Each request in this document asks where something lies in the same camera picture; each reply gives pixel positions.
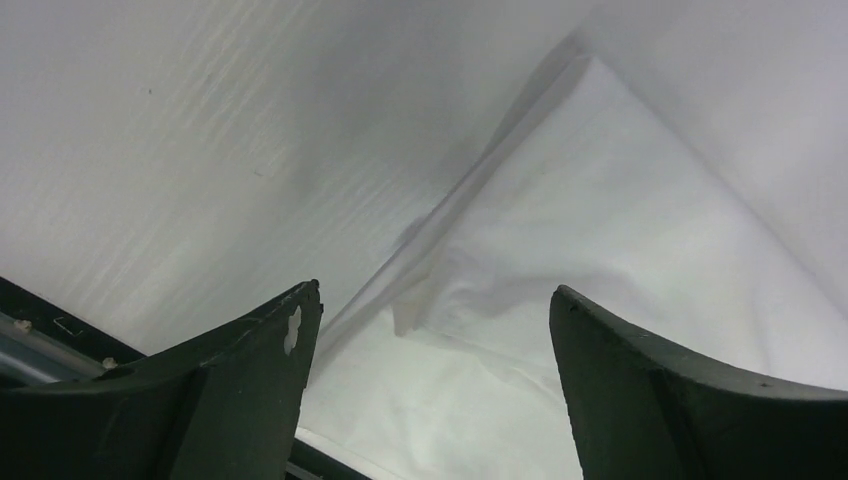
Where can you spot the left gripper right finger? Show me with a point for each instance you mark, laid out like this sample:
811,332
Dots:
644,407

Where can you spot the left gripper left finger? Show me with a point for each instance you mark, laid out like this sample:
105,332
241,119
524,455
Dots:
199,397

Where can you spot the white printed t-shirt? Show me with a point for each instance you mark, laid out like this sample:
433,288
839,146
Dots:
456,377

